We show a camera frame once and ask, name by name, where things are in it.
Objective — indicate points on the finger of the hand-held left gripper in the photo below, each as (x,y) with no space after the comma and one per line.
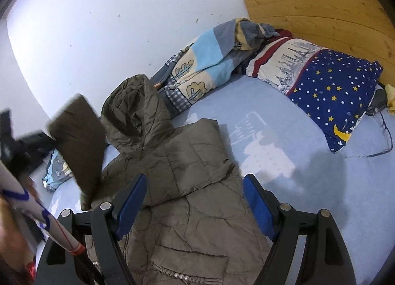
(34,161)
(37,140)

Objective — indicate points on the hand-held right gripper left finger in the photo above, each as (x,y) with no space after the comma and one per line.
(131,207)

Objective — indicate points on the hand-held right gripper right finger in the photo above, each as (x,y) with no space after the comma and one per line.
(260,207)

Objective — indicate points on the olive padded hooded jacket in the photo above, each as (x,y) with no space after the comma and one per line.
(191,180)

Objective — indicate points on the person's left forearm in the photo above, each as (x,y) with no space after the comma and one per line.
(10,229)

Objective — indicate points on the light blue printed bed sheet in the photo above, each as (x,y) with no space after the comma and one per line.
(277,118)

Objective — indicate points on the star print pillow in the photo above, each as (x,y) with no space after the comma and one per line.
(327,87)

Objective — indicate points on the black pouch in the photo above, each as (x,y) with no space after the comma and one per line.
(377,101)

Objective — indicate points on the patchwork fleece blanket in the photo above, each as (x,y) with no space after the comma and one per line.
(203,53)

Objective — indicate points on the yellow orange cloth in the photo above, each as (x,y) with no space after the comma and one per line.
(390,96)

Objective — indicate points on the dark red cloth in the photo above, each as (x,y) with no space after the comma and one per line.
(282,32)

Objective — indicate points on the wooden headboard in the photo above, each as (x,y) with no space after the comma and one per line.
(324,7)

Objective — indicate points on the thin frame eyeglasses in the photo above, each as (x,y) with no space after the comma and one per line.
(382,136)

